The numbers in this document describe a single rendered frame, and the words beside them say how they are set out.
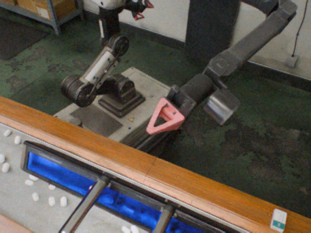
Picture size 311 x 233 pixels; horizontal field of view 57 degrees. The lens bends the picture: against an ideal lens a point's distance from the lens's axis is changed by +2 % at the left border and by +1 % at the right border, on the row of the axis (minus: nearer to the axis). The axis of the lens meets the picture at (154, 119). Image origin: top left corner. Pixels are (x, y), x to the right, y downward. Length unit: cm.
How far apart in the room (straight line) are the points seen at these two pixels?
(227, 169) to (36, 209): 133
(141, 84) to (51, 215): 107
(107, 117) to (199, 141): 80
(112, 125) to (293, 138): 139
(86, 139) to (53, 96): 148
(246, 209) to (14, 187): 80
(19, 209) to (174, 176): 53
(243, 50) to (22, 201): 85
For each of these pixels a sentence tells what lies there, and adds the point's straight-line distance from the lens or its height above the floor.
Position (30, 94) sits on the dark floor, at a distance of 271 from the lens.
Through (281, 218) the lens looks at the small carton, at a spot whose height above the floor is 79.
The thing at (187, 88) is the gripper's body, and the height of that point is 123.
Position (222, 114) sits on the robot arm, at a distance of 65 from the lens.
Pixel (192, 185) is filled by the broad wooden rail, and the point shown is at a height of 77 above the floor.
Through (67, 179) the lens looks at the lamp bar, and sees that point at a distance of 69.
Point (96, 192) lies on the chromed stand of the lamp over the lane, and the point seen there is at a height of 112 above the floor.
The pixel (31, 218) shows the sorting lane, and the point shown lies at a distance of 106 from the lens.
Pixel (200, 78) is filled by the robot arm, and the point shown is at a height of 123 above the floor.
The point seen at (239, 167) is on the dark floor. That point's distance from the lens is 206.
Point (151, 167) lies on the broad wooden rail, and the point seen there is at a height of 76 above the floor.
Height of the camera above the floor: 163
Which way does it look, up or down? 46 degrees down
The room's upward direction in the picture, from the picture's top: straight up
